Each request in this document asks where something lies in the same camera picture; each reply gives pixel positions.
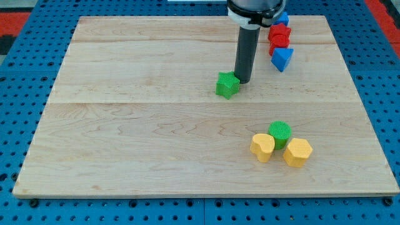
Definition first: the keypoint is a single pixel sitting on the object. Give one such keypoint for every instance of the green star block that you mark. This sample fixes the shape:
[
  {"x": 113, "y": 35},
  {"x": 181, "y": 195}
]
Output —
[{"x": 227, "y": 84}]

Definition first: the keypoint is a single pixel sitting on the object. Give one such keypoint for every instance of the red star block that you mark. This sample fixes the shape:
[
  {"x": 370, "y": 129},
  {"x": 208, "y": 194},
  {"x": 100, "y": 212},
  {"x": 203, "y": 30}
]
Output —
[{"x": 279, "y": 29}]

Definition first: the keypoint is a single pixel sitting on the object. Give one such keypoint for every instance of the yellow heart block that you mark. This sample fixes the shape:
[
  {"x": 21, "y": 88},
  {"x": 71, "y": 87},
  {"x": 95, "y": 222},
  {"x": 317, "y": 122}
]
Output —
[{"x": 262, "y": 145}]

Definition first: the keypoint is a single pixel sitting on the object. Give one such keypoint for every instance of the black white robot wrist flange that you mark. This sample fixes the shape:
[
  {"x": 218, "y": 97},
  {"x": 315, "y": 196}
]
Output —
[{"x": 253, "y": 14}]

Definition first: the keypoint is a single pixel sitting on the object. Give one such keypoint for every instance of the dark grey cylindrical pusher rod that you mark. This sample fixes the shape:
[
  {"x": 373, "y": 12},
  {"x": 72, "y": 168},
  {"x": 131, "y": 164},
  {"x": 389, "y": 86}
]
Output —
[{"x": 245, "y": 53}]

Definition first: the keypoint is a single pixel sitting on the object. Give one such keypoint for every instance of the red cylinder block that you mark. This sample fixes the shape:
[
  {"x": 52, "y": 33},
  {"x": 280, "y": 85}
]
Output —
[{"x": 278, "y": 41}]

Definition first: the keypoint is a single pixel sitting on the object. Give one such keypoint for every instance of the blue cube block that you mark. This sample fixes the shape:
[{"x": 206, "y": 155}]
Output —
[{"x": 284, "y": 19}]

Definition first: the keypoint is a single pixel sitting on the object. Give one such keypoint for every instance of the blue triangle block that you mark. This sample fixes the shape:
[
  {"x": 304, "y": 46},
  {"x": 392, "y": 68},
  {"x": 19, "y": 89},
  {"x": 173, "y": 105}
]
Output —
[{"x": 281, "y": 57}]

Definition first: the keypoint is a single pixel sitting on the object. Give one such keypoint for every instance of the green cylinder block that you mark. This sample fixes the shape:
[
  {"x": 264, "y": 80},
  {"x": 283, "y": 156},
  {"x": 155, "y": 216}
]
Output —
[{"x": 281, "y": 132}]

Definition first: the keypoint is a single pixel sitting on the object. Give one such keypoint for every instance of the yellow hexagon block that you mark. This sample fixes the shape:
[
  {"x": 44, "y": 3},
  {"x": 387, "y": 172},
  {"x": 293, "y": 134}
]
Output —
[{"x": 297, "y": 152}]

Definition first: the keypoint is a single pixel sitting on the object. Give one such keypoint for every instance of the light wooden board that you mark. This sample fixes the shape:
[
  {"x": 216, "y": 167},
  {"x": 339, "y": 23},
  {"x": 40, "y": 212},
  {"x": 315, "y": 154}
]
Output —
[{"x": 133, "y": 114}]

